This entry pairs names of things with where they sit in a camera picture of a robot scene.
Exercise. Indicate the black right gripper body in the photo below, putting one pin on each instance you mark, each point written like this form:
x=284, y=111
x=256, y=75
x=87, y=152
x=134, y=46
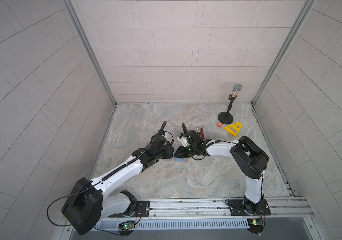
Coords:
x=187, y=151

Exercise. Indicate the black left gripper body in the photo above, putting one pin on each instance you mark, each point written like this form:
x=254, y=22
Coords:
x=163, y=153

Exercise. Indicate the dark red card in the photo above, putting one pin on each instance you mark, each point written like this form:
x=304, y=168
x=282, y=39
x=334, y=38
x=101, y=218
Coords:
x=201, y=132

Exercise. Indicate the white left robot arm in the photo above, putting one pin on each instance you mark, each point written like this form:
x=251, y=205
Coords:
x=91, y=200

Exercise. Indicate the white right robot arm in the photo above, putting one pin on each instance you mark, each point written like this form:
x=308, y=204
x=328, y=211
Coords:
x=251, y=159

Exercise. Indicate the clear acrylic card stand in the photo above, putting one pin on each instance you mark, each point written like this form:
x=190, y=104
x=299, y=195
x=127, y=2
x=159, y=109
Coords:
x=197, y=130

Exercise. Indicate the yellow triangle block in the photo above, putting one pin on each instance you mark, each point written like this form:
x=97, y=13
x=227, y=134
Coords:
x=233, y=129

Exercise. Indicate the black microphone stand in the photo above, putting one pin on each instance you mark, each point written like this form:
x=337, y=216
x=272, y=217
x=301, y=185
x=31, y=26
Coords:
x=226, y=117

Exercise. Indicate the white ventilation grille strip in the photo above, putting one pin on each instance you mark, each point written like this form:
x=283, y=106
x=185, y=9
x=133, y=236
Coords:
x=179, y=224

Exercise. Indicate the left green circuit board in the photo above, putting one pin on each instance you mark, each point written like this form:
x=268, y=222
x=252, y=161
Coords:
x=127, y=226

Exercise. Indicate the right circuit board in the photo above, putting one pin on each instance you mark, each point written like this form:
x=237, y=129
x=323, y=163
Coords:
x=256, y=226

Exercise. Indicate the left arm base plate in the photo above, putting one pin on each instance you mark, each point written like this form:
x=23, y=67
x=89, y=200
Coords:
x=141, y=208

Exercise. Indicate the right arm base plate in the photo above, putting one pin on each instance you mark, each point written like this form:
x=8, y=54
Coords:
x=245, y=207

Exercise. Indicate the aluminium mounting rail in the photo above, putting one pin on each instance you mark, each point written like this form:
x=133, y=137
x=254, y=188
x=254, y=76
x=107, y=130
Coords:
x=216, y=208

